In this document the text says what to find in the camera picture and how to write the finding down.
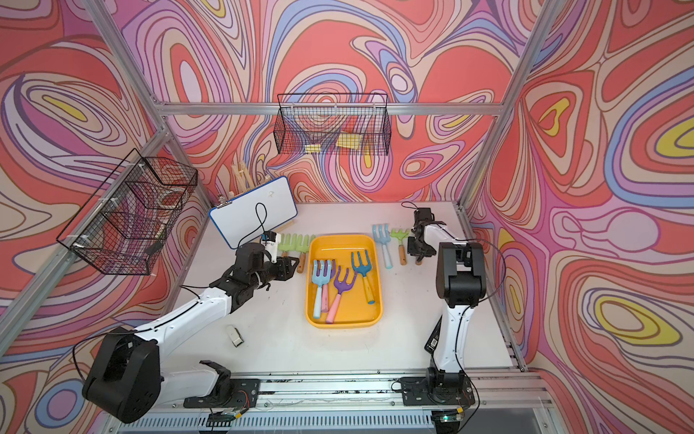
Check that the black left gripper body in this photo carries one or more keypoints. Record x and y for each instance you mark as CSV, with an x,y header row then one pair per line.
x,y
278,271

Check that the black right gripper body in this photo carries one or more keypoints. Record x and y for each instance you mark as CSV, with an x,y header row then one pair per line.
x,y
418,248

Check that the green hand fork wooden handle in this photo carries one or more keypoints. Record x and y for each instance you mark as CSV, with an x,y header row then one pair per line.
x,y
303,247

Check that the purple cultivator pink handle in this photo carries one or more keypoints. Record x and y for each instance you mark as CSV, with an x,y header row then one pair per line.
x,y
325,295
342,286

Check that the teal cultivator yellow handle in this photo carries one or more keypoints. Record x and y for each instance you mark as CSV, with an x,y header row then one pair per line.
x,y
362,266

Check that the yellow plastic storage tray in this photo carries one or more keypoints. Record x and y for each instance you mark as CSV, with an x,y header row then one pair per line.
x,y
354,311

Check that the green rake wooden handle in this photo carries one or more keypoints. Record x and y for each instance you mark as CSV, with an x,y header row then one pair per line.
x,y
287,244

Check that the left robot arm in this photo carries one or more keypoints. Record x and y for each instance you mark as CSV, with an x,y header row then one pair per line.
x,y
127,380

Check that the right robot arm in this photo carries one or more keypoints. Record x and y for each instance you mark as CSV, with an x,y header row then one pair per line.
x,y
460,283

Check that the wooden whiteboard stand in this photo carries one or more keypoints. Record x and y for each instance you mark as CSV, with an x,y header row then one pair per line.
x,y
282,228

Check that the blue framed whiteboard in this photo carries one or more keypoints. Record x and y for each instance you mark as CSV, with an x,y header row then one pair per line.
x,y
247,216

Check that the small grey clip device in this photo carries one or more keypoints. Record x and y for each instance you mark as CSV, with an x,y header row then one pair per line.
x,y
234,336

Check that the wooden utensils behind whiteboard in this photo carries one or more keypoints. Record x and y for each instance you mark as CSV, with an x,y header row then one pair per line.
x,y
243,183

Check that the black handheld scanner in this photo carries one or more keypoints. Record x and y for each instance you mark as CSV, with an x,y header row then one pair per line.
x,y
433,339

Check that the yellow sponge in basket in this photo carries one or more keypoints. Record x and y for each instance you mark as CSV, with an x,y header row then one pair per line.
x,y
350,141

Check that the green circuit board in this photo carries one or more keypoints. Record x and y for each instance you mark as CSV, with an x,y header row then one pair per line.
x,y
217,419

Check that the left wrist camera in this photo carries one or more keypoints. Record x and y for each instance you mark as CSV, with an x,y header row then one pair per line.
x,y
271,248

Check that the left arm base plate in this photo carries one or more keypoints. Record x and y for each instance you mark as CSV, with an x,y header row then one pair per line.
x,y
232,393

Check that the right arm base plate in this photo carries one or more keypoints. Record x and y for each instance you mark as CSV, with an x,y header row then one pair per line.
x,y
446,390

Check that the black wire basket back wall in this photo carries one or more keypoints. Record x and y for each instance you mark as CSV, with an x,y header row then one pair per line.
x,y
320,117

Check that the black wire basket wall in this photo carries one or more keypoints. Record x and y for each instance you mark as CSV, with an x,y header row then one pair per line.
x,y
123,227
320,117

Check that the black wire basket left wall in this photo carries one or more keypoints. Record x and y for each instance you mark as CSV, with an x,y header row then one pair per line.
x,y
123,227

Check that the aluminium front rail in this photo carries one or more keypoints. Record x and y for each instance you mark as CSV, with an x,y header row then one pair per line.
x,y
365,402

